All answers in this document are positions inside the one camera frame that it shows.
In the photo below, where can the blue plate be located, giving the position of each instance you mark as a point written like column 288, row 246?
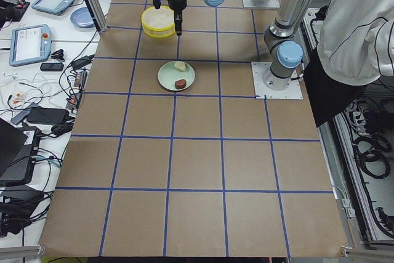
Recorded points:
column 81, row 18

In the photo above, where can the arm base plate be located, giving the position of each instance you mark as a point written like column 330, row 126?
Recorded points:
column 261, row 4
column 267, row 86

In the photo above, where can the white steamed bun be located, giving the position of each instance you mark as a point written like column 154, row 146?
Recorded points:
column 180, row 66

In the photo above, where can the light green plate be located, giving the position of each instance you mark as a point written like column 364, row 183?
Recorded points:
column 168, row 75

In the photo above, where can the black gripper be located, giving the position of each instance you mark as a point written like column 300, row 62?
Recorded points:
column 176, row 4

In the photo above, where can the black laptop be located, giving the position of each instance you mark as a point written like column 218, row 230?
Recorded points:
column 19, row 146

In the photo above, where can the near teach pendant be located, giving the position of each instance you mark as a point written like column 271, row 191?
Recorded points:
column 29, row 45

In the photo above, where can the person in white jacket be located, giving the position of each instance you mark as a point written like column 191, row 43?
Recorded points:
column 355, row 49

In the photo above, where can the brown steamed bun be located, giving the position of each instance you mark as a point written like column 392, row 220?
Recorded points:
column 180, row 84

